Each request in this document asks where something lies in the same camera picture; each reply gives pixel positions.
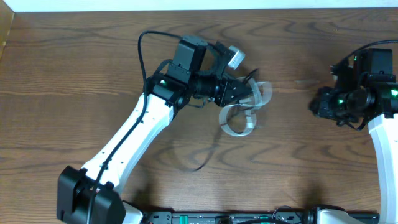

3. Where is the white usb cable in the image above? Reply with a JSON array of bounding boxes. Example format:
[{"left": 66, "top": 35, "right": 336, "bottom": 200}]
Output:
[{"left": 218, "top": 77, "right": 274, "bottom": 138}]

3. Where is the thin black usb cable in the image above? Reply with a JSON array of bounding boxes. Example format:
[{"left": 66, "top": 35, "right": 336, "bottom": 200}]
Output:
[{"left": 174, "top": 67, "right": 259, "bottom": 172}]

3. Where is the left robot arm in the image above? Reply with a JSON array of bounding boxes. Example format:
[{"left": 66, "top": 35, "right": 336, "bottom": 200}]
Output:
[{"left": 56, "top": 35, "right": 251, "bottom": 224}]

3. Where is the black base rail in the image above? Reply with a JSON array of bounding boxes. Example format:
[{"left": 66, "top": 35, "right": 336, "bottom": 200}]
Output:
[{"left": 121, "top": 208, "right": 381, "bottom": 224}]

